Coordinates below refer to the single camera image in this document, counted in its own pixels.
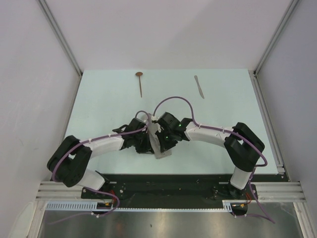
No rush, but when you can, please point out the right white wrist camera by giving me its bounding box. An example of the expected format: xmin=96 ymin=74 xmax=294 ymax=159
xmin=151 ymin=116 xmax=162 ymax=133

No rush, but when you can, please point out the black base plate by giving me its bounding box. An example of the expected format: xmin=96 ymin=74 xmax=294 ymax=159
xmin=81 ymin=174 xmax=286 ymax=208

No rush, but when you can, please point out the white slotted cable duct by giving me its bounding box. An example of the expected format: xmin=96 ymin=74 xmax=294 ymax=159
xmin=45 ymin=200 xmax=247 ymax=213

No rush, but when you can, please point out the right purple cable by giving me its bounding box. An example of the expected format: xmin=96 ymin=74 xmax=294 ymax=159
xmin=153 ymin=96 xmax=276 ymax=224

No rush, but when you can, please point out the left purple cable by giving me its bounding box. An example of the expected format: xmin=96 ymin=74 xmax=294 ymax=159
xmin=47 ymin=110 xmax=152 ymax=225

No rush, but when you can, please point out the aluminium cross rail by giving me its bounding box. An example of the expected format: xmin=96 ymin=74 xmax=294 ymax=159
xmin=35 ymin=181 xmax=306 ymax=202

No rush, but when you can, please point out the silver knife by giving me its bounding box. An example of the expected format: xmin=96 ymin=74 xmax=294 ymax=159
xmin=194 ymin=75 xmax=205 ymax=99

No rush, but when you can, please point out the aluminium frame post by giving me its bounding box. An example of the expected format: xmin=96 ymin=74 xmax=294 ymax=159
xmin=36 ymin=0 xmax=83 ymax=78
xmin=255 ymin=0 xmax=300 ymax=75

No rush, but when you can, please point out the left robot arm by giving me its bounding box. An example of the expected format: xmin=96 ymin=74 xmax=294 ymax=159
xmin=47 ymin=118 xmax=149 ymax=198

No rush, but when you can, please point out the purple cable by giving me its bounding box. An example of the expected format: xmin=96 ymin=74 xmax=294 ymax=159
xmin=47 ymin=110 xmax=152 ymax=225
xmin=153 ymin=96 xmax=276 ymax=224

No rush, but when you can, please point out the right aluminium frame post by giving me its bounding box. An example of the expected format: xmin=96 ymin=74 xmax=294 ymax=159
xmin=255 ymin=0 xmax=300 ymax=75

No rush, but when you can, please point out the left aluminium frame post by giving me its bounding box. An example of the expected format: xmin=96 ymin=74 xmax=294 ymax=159
xmin=36 ymin=0 xmax=83 ymax=78

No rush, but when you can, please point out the grey cloth napkin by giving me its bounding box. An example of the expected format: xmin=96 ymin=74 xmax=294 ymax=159
xmin=148 ymin=114 xmax=172 ymax=159

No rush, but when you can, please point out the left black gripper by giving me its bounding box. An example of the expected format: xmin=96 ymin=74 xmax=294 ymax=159
xmin=132 ymin=130 xmax=154 ymax=154

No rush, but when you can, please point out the brown wooden spoon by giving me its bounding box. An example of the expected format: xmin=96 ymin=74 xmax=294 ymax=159
xmin=135 ymin=71 xmax=143 ymax=97

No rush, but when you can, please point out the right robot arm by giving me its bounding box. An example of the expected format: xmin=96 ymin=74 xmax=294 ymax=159
xmin=153 ymin=112 xmax=265 ymax=199

